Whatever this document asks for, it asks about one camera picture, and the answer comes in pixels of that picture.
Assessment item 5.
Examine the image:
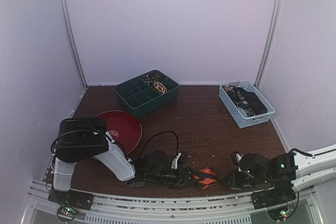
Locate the aluminium frame post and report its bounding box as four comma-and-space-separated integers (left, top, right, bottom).
255, 0, 283, 89
60, 0, 88, 89

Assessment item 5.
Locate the left aluminium frame post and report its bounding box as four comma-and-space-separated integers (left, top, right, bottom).
60, 0, 88, 89

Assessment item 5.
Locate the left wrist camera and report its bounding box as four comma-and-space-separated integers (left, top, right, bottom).
171, 151, 188, 169

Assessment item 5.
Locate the plain black tie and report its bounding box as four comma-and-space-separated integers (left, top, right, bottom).
233, 87, 268, 115

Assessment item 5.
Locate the tan patterned rolled tie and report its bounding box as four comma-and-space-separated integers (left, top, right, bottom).
153, 82, 167, 94

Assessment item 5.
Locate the orange navy striped tie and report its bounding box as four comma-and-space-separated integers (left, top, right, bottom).
192, 167, 218, 190

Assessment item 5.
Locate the red round tray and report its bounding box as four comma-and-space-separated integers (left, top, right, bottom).
94, 110, 142, 154

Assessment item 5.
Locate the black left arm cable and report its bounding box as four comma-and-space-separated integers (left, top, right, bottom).
140, 130, 180, 159

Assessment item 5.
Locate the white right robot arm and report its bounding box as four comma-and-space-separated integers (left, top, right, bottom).
220, 144, 335, 204

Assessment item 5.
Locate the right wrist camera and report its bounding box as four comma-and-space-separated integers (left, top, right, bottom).
230, 151, 243, 172

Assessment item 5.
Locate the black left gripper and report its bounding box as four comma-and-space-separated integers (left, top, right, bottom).
146, 165, 204, 190

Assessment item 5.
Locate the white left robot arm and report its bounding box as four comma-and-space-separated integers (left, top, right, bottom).
50, 118, 200, 205

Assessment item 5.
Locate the dark green divided organizer box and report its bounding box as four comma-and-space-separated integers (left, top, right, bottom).
114, 69, 179, 118

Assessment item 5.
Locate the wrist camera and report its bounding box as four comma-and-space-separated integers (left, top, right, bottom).
230, 151, 243, 172
171, 151, 188, 169

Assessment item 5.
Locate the black white rolled tie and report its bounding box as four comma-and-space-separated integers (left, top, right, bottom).
141, 72, 162, 86

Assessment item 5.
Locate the right aluminium frame post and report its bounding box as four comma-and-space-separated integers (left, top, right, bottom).
255, 0, 283, 89

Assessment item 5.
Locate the light blue perforated basket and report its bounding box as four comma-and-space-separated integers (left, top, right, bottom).
219, 81, 275, 129

